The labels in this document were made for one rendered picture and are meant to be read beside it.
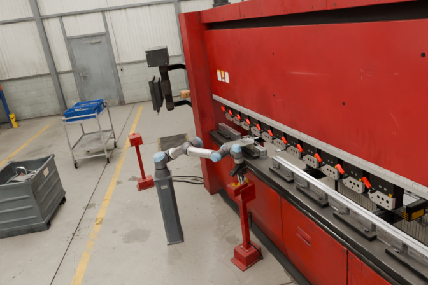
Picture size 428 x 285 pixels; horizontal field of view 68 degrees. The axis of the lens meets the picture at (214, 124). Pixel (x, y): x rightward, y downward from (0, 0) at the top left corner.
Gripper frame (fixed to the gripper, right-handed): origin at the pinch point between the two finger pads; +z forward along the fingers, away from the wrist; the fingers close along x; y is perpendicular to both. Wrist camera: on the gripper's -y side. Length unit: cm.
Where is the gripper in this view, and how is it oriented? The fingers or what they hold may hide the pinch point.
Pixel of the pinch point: (241, 183)
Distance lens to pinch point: 277.5
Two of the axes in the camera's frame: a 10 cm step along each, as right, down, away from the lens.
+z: 2.0, 9.1, 3.6
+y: 7.9, -3.6, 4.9
